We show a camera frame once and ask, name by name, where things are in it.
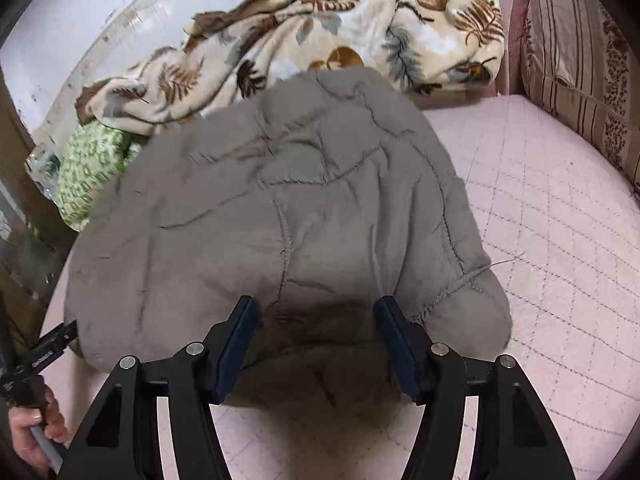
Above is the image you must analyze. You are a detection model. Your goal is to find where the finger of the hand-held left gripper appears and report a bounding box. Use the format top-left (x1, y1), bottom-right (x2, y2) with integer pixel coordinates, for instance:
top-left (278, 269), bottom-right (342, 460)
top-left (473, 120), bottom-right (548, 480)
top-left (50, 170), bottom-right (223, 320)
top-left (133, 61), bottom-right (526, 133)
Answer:
top-left (36, 320), bottom-right (80, 356)

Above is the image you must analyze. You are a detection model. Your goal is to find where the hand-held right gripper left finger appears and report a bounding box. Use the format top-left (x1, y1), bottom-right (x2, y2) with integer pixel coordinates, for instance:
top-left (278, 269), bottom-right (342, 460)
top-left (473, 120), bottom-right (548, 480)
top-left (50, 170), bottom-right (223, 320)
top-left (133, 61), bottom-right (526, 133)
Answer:
top-left (60, 295), bottom-right (261, 480)

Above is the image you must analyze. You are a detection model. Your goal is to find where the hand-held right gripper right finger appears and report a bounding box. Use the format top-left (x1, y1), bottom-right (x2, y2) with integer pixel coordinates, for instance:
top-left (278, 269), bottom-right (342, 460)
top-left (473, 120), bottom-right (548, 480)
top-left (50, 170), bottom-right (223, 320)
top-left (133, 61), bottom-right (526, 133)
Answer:
top-left (374, 295), bottom-right (578, 480)

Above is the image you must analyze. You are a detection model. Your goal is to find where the grey hooded puffer jacket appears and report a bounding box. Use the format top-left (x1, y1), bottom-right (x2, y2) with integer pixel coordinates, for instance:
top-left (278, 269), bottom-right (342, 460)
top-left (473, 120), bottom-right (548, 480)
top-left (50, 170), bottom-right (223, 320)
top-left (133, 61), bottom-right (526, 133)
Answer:
top-left (64, 67), bottom-right (513, 406)

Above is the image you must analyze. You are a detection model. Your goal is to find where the person's left hand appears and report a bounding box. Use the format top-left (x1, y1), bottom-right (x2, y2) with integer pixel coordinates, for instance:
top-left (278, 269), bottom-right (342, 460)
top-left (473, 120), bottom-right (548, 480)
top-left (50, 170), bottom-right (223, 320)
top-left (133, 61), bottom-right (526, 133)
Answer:
top-left (9, 385), bottom-right (71, 472)

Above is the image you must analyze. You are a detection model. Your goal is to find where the green and white pillow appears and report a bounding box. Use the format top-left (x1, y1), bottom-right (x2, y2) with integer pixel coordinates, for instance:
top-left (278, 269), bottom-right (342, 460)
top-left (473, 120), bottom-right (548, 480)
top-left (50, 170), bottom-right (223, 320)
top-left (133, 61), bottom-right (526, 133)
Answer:
top-left (55, 122), bottom-right (143, 233)

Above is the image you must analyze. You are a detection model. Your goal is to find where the clear plastic bag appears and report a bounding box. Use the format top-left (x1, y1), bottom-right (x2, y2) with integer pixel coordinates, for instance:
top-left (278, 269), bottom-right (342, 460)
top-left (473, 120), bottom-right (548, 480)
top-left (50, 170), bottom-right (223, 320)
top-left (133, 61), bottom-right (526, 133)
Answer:
top-left (25, 145), bottom-right (66, 201)

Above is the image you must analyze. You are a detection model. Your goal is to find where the brown wooden cabinet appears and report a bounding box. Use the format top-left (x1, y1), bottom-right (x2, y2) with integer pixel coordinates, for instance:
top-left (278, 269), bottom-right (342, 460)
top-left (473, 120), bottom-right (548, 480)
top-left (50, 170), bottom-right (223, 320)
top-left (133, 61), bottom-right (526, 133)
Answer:
top-left (0, 75), bottom-right (76, 341)

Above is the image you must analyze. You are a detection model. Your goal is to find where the leaf print fleece blanket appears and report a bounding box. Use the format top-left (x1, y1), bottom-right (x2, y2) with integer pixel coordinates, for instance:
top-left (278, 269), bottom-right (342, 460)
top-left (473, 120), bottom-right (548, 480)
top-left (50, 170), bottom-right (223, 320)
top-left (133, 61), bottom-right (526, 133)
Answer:
top-left (75, 0), bottom-right (505, 136)

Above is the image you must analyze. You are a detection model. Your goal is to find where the striped floral pillow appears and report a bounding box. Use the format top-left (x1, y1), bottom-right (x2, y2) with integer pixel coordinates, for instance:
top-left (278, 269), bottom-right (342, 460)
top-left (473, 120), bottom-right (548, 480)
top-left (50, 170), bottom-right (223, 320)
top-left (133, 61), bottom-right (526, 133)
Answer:
top-left (520, 0), bottom-right (640, 188)

